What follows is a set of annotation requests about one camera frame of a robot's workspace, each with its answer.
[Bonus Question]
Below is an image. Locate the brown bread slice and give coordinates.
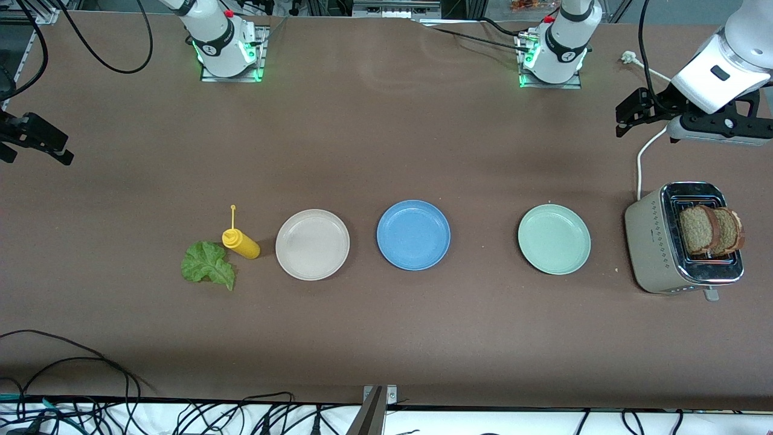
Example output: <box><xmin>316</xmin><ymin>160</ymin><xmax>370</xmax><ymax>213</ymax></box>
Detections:
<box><xmin>714</xmin><ymin>207</ymin><xmax>746</xmax><ymax>255</ymax></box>
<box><xmin>679</xmin><ymin>205</ymin><xmax>721</xmax><ymax>256</ymax></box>

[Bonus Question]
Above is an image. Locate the green lettuce leaf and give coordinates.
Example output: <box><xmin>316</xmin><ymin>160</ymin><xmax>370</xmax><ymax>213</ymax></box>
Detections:
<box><xmin>180</xmin><ymin>240</ymin><xmax>237</xmax><ymax>292</ymax></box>

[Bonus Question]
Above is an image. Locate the yellow squeeze bottle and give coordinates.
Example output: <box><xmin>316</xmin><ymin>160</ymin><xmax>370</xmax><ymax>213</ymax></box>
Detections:
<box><xmin>222</xmin><ymin>205</ymin><xmax>261</xmax><ymax>260</ymax></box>

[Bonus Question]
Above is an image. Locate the light green plate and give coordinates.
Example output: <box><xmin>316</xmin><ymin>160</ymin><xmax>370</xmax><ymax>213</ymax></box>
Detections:
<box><xmin>518</xmin><ymin>204</ymin><xmax>592</xmax><ymax>276</ymax></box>

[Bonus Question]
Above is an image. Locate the blue plate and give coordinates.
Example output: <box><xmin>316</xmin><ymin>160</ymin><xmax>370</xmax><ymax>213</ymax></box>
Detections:
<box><xmin>376</xmin><ymin>200</ymin><xmax>451</xmax><ymax>271</ymax></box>

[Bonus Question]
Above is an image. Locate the beige plate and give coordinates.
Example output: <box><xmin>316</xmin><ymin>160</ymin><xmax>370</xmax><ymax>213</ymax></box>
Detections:
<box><xmin>275</xmin><ymin>208</ymin><xmax>351</xmax><ymax>282</ymax></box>

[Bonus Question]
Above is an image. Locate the beige chrome-topped toaster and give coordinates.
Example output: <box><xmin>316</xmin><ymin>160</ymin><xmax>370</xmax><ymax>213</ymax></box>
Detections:
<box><xmin>624</xmin><ymin>181</ymin><xmax>745</xmax><ymax>302</ymax></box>

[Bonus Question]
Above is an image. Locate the grey metal pole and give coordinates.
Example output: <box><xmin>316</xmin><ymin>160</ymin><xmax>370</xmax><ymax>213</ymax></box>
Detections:
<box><xmin>345</xmin><ymin>387</ymin><xmax>387</xmax><ymax>435</ymax></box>

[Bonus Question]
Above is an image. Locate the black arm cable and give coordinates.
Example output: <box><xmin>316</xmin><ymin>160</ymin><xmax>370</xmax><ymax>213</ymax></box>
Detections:
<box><xmin>637</xmin><ymin>0</ymin><xmax>656</xmax><ymax>94</ymax></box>
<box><xmin>56</xmin><ymin>0</ymin><xmax>154</xmax><ymax>75</ymax></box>
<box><xmin>0</xmin><ymin>0</ymin><xmax>50</xmax><ymax>103</ymax></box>

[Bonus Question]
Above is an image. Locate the white toaster power cord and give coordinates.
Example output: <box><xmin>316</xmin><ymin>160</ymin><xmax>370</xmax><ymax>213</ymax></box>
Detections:
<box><xmin>621</xmin><ymin>51</ymin><xmax>672</xmax><ymax>201</ymax></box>

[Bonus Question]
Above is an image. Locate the aluminium frame rail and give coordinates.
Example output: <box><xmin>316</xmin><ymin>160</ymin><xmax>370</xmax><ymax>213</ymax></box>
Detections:
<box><xmin>0</xmin><ymin>0</ymin><xmax>61</xmax><ymax>112</ymax></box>

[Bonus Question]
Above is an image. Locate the black cable on table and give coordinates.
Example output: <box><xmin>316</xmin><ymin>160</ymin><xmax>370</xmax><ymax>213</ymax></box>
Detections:
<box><xmin>423</xmin><ymin>17</ymin><xmax>538</xmax><ymax>55</ymax></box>

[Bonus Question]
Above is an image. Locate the long black looping cable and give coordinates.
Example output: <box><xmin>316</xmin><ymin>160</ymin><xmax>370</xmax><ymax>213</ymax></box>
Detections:
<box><xmin>0</xmin><ymin>329</ymin><xmax>156</xmax><ymax>402</ymax></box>

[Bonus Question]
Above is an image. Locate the grey metal equipment frame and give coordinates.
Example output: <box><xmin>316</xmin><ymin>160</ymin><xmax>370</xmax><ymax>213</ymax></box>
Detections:
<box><xmin>350</xmin><ymin>0</ymin><xmax>441</xmax><ymax>19</ymax></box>

